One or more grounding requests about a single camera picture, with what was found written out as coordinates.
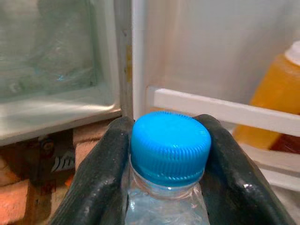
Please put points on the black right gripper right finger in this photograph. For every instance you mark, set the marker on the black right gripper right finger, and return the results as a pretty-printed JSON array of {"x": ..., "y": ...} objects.
[{"x": 234, "y": 182}]

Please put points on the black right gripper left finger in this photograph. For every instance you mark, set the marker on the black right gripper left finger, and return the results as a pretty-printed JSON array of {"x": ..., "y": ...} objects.
[{"x": 98, "y": 178}]

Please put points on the clear water bottle blue cap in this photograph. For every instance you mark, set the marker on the clear water bottle blue cap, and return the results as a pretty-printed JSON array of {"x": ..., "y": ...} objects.
[{"x": 168, "y": 145}]

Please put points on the grey silver fridge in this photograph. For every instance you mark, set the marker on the grey silver fridge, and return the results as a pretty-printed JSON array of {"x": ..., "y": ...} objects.
[{"x": 47, "y": 58}]

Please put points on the white fridge door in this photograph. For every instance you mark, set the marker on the white fridge door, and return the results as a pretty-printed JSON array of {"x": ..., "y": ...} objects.
[{"x": 199, "y": 47}]

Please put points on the orange juice bottle white cap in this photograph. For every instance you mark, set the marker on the orange juice bottle white cap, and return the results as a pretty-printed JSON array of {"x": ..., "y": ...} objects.
[{"x": 274, "y": 93}]

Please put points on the white door shelf rail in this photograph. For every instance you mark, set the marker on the white door shelf rail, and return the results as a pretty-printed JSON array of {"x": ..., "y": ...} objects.
[{"x": 211, "y": 103}]

